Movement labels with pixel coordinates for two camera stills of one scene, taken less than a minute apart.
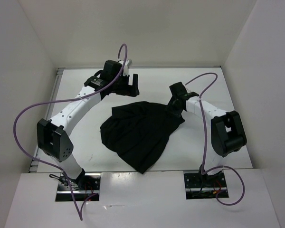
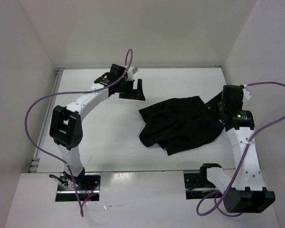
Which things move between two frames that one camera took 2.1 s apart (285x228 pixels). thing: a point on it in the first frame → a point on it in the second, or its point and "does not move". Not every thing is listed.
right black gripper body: x=172 y=107 → x=221 y=106
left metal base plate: x=87 y=185 does not move
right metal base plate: x=199 y=186 does not move
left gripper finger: x=134 y=90 → x=140 y=94
